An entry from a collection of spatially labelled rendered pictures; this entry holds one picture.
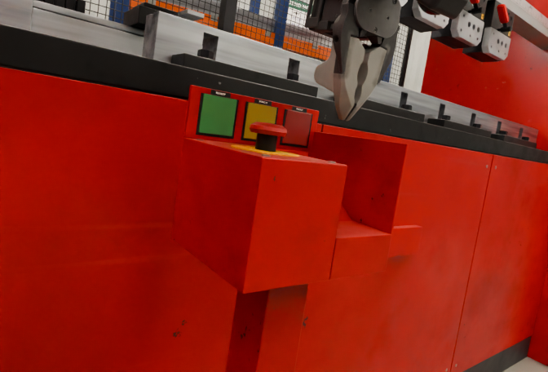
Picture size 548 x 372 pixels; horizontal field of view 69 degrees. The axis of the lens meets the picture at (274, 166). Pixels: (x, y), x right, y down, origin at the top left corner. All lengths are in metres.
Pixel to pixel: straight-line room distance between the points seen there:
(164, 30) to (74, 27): 0.28
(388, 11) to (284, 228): 0.27
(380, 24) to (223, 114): 0.20
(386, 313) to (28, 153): 0.86
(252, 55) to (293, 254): 0.51
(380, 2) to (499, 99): 1.72
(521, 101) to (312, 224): 1.81
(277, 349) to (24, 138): 0.38
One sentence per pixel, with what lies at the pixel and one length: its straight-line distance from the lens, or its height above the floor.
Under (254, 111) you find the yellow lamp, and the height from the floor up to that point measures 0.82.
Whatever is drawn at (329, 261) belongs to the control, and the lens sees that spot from 0.41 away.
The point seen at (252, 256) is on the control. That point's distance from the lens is 0.35.
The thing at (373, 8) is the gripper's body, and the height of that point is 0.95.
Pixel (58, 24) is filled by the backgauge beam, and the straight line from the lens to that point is 0.95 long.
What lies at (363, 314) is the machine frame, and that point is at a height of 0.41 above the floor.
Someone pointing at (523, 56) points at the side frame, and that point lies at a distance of 2.18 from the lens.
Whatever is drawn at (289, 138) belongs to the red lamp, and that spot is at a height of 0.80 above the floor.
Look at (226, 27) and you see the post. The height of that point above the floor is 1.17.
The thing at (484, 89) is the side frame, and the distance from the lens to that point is 2.21.
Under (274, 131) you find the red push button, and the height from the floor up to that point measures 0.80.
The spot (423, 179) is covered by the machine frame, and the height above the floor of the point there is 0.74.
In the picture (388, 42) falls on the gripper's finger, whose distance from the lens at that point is 0.50.
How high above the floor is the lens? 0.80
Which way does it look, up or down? 5 degrees down
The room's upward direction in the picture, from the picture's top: 8 degrees clockwise
